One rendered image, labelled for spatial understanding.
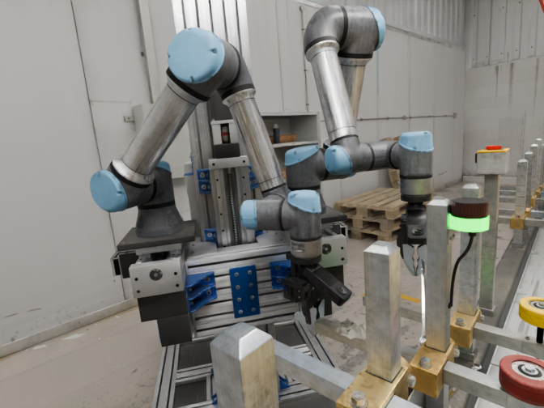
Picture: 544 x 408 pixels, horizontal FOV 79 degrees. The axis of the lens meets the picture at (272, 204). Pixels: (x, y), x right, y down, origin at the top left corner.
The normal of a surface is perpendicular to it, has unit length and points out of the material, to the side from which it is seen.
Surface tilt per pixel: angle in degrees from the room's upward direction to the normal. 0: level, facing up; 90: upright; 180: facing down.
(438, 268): 90
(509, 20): 90
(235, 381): 90
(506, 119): 90
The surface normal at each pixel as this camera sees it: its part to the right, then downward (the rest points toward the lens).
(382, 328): -0.67, 0.19
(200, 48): -0.22, 0.11
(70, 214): 0.66, 0.09
